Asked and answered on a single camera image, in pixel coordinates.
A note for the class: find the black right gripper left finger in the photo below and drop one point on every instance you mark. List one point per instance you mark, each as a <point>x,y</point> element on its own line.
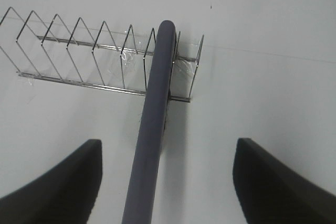
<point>65,194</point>

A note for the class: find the chrome wire dish rack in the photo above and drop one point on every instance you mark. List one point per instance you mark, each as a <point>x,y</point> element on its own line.
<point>77,55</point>

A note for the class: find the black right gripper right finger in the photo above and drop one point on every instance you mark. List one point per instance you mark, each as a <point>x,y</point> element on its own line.
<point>270,192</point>

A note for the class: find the grey hand brush black bristles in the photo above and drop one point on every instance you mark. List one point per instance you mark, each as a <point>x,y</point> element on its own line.
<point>142,184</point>

